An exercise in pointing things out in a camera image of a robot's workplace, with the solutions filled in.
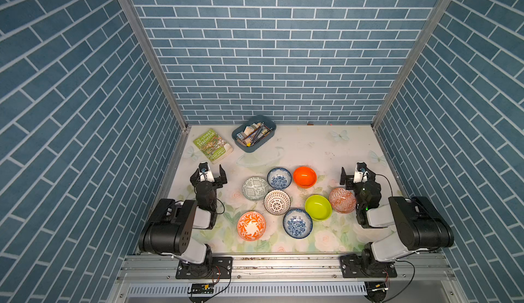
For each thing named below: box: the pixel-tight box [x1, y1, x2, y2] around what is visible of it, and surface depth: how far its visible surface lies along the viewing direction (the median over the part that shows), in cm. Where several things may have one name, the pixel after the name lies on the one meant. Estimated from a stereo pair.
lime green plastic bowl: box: [304, 194, 333, 221], surface depth 88 cm
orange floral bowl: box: [236, 210, 267, 242], surface depth 83 cm
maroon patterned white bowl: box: [263, 189, 292, 216], surface depth 90 cm
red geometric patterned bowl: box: [328, 186, 357, 214], surface depth 91 cm
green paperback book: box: [193, 128, 234, 165], surface depth 110 cm
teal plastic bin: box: [231, 114, 277, 153], surface depth 115 cm
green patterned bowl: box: [241, 176, 269, 201], surface depth 94 cm
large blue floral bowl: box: [282, 208, 314, 240], surface depth 84 cm
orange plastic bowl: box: [293, 166, 318, 190], surface depth 98 cm
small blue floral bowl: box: [266, 167, 293, 190], surface depth 98 cm
